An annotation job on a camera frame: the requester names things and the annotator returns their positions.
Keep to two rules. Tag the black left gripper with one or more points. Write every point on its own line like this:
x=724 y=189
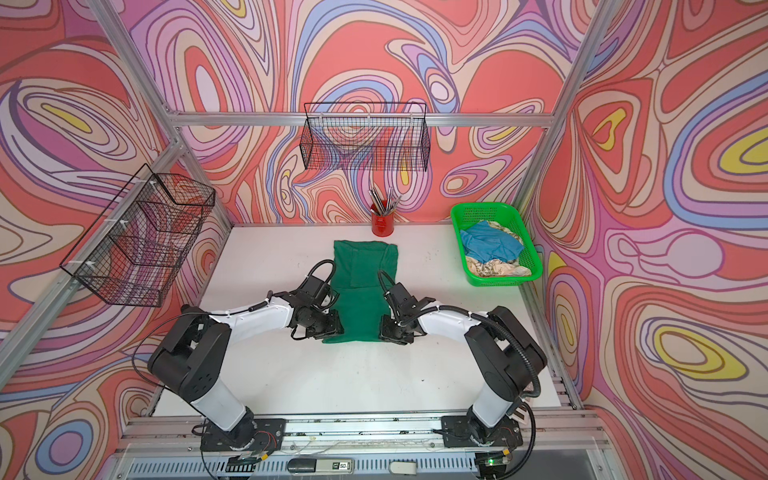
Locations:
x=336 y=328

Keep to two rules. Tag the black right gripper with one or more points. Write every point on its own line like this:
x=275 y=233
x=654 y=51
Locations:
x=386 y=333

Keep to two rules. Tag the green t shirt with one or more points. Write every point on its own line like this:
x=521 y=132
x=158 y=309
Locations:
x=361 y=303

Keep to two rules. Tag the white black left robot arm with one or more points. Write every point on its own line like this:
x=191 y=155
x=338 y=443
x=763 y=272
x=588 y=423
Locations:
x=189 y=358

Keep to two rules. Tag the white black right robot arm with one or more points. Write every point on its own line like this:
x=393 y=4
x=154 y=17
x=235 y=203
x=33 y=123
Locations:
x=508 y=358

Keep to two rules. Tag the red utensil cup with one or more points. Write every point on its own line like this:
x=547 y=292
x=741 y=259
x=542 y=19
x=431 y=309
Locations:
x=382 y=225

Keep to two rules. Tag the beige patterned t shirt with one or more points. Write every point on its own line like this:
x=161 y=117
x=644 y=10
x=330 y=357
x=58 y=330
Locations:
x=497 y=268

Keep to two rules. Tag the teal blue t shirt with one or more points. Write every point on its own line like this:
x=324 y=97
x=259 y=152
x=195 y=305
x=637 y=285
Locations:
x=486 y=241

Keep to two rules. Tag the metal utensils in cup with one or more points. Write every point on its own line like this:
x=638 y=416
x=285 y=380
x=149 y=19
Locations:
x=383 y=203

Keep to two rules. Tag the green plastic basket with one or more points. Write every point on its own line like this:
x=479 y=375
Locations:
x=464 y=215

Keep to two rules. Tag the black wire basket back wall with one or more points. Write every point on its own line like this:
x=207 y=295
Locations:
x=365 y=136

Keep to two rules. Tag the black wire basket wall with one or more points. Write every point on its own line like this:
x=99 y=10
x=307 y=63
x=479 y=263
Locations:
x=365 y=136
x=133 y=254

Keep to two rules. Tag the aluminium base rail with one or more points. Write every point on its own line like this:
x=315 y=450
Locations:
x=556 y=444

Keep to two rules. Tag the black wire basket left wall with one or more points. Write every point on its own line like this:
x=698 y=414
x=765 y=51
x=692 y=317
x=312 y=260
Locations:
x=133 y=254

